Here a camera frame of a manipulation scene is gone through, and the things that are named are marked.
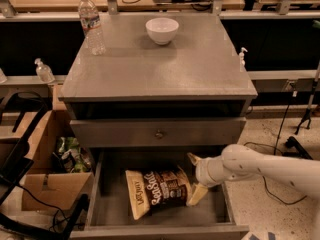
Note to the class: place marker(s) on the brown Late July chip bag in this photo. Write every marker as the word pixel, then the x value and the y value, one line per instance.
pixel 152 188

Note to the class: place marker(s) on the green snack bags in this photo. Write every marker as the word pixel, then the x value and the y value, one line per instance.
pixel 69 157

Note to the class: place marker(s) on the small white pump bottle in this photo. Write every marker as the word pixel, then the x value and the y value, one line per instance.
pixel 241 55

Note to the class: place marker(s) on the closed top drawer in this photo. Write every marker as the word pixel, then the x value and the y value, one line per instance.
pixel 157 133

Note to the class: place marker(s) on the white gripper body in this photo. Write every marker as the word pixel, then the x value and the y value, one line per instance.
pixel 203 172

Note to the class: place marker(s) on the grey metal drawer cabinet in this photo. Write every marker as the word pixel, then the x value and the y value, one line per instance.
pixel 195 77

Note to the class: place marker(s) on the white ceramic bowl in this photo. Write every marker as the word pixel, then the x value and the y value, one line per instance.
pixel 162 30

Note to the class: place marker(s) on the cardboard box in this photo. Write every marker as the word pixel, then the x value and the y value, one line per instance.
pixel 44 180

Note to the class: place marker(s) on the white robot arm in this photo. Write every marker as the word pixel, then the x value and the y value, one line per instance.
pixel 237 163

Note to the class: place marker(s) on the open middle drawer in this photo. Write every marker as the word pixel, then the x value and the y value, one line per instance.
pixel 110 217

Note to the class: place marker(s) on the clear plastic water bottle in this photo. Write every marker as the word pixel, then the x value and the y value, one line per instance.
pixel 91 25

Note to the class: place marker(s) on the black metal frame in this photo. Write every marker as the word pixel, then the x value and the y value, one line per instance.
pixel 14 165

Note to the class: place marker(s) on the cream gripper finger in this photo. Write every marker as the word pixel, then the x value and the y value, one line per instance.
pixel 198 192
pixel 194 159

